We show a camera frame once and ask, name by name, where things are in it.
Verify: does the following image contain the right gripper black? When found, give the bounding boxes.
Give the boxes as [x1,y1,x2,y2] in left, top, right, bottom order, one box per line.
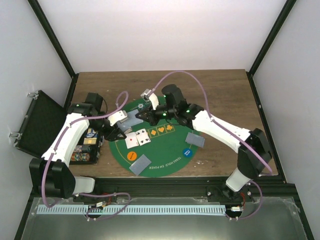
[136,103,177,126]

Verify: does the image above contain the queen face card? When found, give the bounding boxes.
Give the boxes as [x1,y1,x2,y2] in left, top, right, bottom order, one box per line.
[125,109,144,127]

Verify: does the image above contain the ace of diamonds card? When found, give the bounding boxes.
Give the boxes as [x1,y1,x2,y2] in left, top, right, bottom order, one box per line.
[125,132,139,149]

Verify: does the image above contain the three of clubs card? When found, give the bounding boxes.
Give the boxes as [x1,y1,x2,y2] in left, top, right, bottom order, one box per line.
[135,128,151,146]

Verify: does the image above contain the orange big blind button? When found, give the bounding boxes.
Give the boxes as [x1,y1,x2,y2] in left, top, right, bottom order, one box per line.
[126,151,138,162]

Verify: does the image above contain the dealt cards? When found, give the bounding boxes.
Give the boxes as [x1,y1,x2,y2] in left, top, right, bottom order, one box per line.
[185,132,205,148]
[129,154,152,176]

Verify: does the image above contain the blue small blind button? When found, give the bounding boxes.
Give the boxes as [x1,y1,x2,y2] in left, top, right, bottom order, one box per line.
[182,148,193,158]

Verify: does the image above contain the blue patterned card deck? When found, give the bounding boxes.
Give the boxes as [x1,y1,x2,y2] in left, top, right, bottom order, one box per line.
[117,121,133,134]

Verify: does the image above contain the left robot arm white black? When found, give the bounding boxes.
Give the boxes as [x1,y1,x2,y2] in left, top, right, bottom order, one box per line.
[29,93,126,204]

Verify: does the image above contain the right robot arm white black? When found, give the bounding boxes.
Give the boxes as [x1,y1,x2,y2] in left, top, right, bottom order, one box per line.
[135,84,272,202]

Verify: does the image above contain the black poker chip case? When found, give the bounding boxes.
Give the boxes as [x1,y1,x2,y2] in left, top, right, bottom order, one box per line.
[70,127,105,165]

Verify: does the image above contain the round green poker mat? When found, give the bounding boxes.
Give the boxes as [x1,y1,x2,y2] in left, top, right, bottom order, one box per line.
[107,96,200,179]

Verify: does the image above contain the light blue slotted strip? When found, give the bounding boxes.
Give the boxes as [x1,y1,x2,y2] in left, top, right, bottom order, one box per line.
[36,204,226,216]

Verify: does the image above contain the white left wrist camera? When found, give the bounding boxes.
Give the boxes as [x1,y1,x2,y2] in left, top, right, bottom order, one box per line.
[107,110,128,126]

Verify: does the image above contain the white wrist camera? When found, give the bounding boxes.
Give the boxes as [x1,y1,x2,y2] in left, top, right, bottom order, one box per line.
[140,89,159,110]
[107,110,128,126]

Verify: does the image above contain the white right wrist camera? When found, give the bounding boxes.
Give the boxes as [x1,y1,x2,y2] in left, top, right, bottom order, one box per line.
[140,89,159,110]

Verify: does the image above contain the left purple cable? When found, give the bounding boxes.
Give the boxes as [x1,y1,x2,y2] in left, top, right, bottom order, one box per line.
[41,90,132,222]

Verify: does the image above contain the purple cable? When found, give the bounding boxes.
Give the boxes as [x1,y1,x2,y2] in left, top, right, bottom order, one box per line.
[149,70,273,222]
[41,90,132,222]

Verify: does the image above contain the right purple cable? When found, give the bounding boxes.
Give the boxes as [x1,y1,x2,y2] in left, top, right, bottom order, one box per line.
[149,70,273,222]

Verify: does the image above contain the black mounting rail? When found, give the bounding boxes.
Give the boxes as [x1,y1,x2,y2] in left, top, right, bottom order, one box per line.
[83,176,299,203]

